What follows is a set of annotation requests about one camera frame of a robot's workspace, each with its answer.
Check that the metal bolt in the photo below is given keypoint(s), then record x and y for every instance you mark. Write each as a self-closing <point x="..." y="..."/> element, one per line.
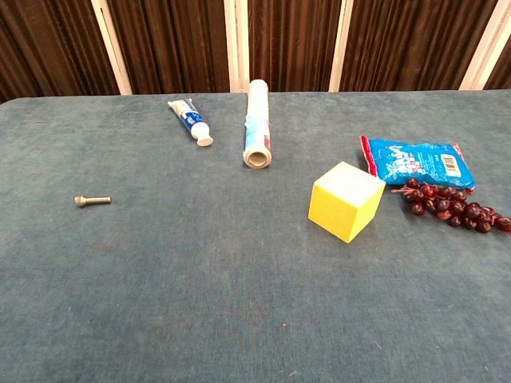
<point x="92" y="199"/>

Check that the white plastic wrap roll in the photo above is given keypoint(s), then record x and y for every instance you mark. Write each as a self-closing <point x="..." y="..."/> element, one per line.
<point x="257" y="119"/>

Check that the yellow cube block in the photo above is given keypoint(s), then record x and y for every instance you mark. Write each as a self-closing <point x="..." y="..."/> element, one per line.
<point x="339" y="211"/>

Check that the blue white toothpaste tube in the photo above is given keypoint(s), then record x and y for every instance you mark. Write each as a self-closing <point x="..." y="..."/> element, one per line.
<point x="193" y="121"/>

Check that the blue felt table cover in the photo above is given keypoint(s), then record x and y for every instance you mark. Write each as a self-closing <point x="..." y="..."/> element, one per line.
<point x="199" y="287"/>

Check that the brown pleated curtain panel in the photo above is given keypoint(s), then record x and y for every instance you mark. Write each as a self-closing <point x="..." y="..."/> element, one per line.
<point x="504" y="68"/>
<point x="407" y="40"/>
<point x="171" y="40"/>
<point x="48" y="40"/>
<point x="291" y="40"/>

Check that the blue snack bag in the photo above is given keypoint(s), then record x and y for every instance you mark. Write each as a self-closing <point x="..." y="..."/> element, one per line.
<point x="419" y="163"/>

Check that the dark red grape bunch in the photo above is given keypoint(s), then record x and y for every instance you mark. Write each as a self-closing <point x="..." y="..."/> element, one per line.
<point x="451" y="207"/>

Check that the white partition frame post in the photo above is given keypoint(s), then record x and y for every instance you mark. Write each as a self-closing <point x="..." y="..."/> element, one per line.
<point x="241" y="40"/>
<point x="488" y="48"/>
<point x="112" y="48"/>
<point x="342" y="40"/>

